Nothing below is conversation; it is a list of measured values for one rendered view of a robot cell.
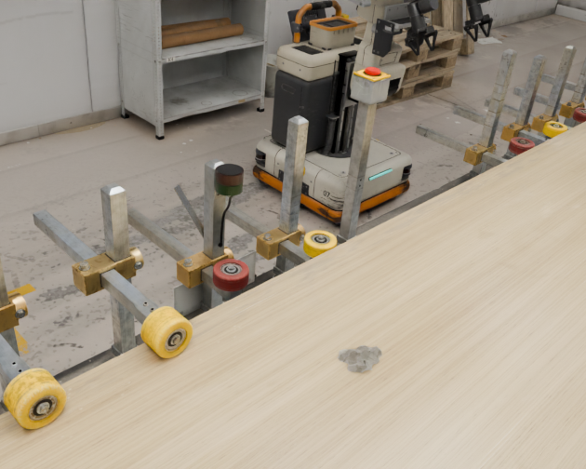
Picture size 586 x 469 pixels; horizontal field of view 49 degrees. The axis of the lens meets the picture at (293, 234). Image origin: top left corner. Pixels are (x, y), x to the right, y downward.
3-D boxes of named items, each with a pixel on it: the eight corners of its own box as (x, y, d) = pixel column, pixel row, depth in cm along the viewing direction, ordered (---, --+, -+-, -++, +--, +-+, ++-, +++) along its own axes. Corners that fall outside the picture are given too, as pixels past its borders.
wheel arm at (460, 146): (414, 135, 246) (416, 125, 244) (419, 133, 248) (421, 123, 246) (515, 178, 221) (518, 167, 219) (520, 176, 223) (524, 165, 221)
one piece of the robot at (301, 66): (265, 159, 355) (276, 5, 311) (331, 137, 389) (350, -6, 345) (308, 182, 336) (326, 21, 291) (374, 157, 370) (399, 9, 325)
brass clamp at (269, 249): (254, 251, 167) (255, 234, 165) (290, 234, 176) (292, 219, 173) (270, 261, 164) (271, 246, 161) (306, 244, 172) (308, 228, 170)
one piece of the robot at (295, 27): (289, 58, 330) (279, 12, 324) (335, 47, 351) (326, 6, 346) (304, 54, 321) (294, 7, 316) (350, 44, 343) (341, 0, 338)
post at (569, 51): (530, 157, 273) (565, 45, 247) (534, 155, 275) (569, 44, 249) (538, 160, 271) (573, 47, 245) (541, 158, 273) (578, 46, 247)
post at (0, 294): (6, 410, 130) (-40, 207, 105) (22, 402, 132) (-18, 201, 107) (14, 421, 128) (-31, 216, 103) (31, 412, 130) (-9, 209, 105)
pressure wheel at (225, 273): (205, 305, 147) (205, 264, 140) (232, 292, 152) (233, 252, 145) (227, 323, 142) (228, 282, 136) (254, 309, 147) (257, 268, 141)
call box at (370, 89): (349, 100, 169) (352, 71, 164) (366, 95, 173) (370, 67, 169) (369, 108, 165) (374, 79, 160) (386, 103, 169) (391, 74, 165)
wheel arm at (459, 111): (451, 115, 260) (454, 105, 258) (456, 113, 262) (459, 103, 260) (551, 154, 235) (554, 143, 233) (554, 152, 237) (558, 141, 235)
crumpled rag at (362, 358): (348, 376, 117) (349, 367, 115) (333, 352, 122) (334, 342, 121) (390, 368, 120) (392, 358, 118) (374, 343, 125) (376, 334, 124)
